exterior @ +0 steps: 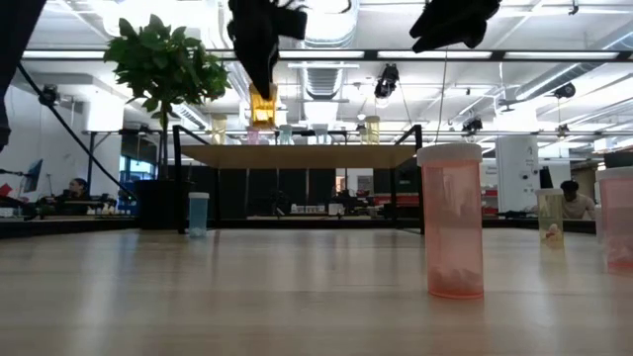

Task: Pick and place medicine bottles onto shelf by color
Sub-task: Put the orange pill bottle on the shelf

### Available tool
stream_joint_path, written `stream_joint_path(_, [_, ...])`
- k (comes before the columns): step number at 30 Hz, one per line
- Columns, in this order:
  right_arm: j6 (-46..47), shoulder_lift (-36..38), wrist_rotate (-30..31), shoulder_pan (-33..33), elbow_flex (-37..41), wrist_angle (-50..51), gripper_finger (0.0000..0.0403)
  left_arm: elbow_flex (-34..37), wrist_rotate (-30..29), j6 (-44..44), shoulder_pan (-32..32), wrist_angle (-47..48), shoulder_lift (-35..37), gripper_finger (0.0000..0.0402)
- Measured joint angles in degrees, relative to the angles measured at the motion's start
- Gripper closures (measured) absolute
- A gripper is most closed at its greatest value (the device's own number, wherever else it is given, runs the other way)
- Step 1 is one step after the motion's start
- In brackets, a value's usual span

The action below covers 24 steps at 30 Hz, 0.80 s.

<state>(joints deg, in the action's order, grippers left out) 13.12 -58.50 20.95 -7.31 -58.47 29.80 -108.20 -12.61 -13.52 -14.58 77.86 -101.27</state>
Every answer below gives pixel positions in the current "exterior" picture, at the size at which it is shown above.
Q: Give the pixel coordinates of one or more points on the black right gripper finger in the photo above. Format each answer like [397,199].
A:
[430,37]

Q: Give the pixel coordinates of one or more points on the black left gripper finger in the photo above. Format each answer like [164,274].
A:
[252,69]
[269,69]

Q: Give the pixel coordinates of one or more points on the amber medicine bottle white cap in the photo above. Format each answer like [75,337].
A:
[262,111]

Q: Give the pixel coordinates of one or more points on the blue medicine bottle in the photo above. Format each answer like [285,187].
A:
[198,215]
[320,133]

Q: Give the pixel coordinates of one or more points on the tall pink medicine bottle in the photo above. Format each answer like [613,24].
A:
[452,222]

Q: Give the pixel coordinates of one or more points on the pale yellow medicine bottle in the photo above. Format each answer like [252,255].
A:
[550,217]

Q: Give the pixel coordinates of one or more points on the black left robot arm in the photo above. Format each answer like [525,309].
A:
[12,39]

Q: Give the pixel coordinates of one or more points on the wooden shelf with black legs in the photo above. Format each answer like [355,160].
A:
[297,156]

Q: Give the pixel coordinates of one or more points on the white LED light bar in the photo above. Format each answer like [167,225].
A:
[321,54]
[435,54]
[64,54]
[561,54]

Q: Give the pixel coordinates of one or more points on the black ceiling spotlight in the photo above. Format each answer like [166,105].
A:
[472,124]
[387,81]
[49,95]
[565,90]

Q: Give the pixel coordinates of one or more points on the green potted plant black pot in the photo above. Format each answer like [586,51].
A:
[163,64]

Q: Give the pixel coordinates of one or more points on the black partition panel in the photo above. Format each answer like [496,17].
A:
[292,190]

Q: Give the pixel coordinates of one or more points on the white pillar with signs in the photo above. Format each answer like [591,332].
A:
[516,173]

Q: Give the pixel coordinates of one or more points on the red storage bins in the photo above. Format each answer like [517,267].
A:
[488,200]

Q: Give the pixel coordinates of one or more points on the person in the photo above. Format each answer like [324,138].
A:
[577,203]
[75,190]

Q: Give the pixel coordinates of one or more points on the dark computer monitor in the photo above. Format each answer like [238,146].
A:
[33,175]

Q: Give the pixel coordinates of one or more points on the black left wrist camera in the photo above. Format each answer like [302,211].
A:
[293,22]

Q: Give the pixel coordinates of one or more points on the black metal rig frame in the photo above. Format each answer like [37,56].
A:
[371,54]

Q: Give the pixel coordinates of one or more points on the silver ceiling duct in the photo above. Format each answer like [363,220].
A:
[326,29]

